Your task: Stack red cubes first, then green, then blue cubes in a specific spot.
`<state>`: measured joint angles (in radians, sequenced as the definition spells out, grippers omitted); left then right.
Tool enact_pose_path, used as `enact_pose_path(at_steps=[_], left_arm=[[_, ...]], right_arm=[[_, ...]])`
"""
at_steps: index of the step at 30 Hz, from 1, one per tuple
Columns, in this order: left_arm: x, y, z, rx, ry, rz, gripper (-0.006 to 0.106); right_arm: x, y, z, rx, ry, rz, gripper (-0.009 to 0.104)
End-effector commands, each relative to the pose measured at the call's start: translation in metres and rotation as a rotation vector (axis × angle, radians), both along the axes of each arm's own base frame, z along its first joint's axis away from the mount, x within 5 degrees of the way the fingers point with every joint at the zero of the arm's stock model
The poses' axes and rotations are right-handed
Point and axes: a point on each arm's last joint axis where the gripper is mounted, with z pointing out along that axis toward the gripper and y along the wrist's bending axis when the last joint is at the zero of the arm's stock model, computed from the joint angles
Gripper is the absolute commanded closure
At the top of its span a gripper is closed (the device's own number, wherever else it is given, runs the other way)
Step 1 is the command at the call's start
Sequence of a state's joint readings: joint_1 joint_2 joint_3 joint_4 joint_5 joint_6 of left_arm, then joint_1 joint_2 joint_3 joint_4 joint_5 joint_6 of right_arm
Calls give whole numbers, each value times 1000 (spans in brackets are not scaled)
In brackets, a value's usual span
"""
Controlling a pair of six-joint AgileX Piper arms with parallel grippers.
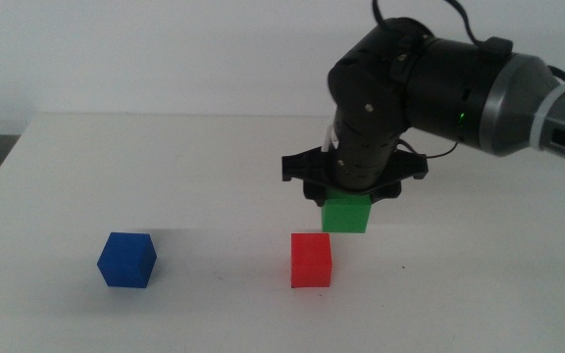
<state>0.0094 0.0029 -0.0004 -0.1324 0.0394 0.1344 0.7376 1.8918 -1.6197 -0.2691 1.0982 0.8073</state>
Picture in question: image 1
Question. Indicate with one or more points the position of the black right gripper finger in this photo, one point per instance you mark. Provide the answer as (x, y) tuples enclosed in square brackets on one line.
[(388, 193), (316, 193)]

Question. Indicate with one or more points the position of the green cube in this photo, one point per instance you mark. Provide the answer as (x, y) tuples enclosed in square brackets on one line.
[(346, 216)]

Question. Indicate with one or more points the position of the red cube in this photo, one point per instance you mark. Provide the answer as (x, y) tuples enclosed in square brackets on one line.
[(311, 260)]

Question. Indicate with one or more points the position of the blue cube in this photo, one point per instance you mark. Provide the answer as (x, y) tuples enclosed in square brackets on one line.
[(126, 262)]

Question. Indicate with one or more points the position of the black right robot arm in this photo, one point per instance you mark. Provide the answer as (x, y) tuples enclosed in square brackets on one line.
[(459, 88)]

